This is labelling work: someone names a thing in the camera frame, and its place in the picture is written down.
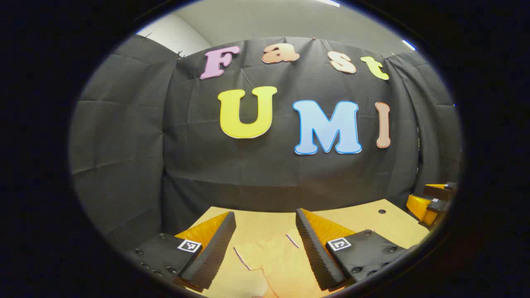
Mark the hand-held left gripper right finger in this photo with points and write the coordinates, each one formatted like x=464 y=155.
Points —
x=312 y=248

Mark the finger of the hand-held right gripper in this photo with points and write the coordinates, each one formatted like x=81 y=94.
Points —
x=419 y=207
x=439 y=191

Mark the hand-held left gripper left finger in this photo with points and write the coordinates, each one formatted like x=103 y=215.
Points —
x=215 y=244

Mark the orange T-shirt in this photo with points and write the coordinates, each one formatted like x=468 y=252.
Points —
x=281 y=265

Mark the ceiling light strip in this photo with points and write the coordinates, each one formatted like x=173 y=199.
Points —
x=328 y=3
x=408 y=44

